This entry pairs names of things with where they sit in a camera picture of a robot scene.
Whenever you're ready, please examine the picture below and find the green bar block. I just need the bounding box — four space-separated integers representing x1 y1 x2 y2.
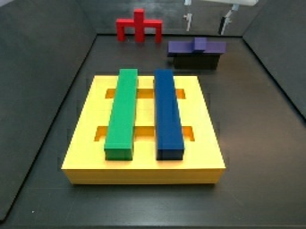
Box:
104 69 137 160

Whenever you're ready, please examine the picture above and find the black fixture bracket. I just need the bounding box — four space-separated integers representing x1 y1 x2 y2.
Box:
173 54 220 70

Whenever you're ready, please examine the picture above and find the purple three-legged block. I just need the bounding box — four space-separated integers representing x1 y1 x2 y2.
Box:
166 38 225 57

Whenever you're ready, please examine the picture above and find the red three-legged block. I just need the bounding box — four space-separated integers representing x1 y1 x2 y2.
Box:
116 8 162 43

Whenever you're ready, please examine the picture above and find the blue bar block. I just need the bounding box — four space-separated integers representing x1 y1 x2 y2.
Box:
153 70 185 160

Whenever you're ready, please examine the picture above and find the yellow slotted board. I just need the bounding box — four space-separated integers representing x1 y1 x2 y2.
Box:
61 75 225 184

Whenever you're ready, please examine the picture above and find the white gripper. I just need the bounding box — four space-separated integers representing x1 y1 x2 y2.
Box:
182 0 257 35

